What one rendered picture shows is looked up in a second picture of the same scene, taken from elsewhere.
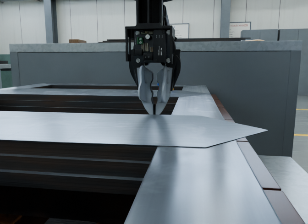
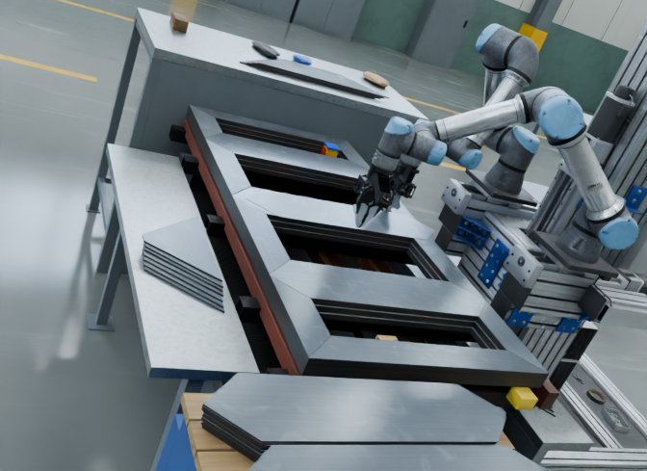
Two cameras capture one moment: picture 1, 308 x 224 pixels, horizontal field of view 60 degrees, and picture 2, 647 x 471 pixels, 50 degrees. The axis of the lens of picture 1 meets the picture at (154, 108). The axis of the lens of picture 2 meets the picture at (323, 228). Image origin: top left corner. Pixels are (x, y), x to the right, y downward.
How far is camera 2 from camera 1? 222 cm
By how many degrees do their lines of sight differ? 39
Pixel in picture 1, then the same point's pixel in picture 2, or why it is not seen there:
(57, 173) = (382, 244)
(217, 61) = (361, 120)
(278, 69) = not seen: hidden behind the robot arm
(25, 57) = (170, 68)
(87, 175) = (391, 245)
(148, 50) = (402, 191)
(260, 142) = not seen: hidden behind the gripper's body
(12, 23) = not seen: outside the picture
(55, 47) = (211, 66)
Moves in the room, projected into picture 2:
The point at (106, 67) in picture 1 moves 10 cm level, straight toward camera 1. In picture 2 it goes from (259, 100) to (272, 111)
